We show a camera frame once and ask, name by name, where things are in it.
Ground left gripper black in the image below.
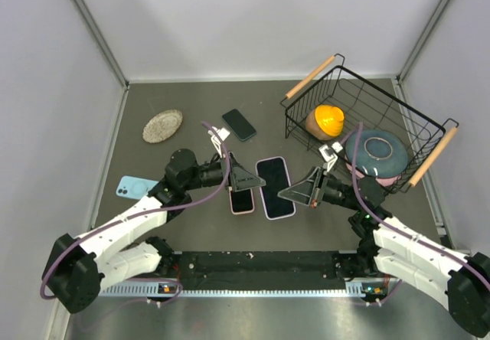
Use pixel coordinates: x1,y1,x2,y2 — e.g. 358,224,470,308
184,150,266,191

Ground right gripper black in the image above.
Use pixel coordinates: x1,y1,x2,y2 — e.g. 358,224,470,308
278,166,362,211

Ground pink phone case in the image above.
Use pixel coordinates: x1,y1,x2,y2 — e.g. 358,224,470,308
229,187,256,216

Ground lavender phone case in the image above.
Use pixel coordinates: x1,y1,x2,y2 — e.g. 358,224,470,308
255,155,297,222

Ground purple edged black smartphone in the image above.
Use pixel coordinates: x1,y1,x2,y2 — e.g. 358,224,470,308
256,156,296,221

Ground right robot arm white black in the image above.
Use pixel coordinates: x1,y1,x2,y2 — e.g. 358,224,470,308
278,167,489,338

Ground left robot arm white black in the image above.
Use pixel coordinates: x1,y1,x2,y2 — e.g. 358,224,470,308
40,149,266,314

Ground light blue phone case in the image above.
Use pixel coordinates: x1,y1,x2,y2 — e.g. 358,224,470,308
116,175,158,200

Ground green smartphone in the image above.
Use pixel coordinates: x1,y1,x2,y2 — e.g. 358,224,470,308
222,109,256,142

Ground orange yellow cupcake toy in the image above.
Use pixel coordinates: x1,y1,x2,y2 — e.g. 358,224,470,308
305,105,345,141

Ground blue ceramic bowl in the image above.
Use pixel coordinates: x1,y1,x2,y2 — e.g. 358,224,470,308
345,129,408,178

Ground pink bowl under blue bowl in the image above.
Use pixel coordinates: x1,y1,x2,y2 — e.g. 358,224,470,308
355,155,407,187

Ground speckled beige plate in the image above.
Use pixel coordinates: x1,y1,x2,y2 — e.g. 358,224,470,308
142,110,183,144

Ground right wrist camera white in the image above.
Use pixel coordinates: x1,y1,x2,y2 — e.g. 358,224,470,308
318,142,343,172

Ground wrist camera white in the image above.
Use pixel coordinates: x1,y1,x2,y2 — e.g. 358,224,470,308
207,126,230,156
318,142,343,172

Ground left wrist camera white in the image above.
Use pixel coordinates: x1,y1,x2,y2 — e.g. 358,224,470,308
207,126,230,156

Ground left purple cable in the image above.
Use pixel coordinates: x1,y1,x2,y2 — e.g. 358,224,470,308
40,120,234,308

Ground black wire basket wooden handles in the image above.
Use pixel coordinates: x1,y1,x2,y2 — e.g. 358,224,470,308
280,54,459,194

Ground white slotted cable duct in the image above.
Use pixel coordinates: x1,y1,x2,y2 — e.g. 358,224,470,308
100,281,387,299

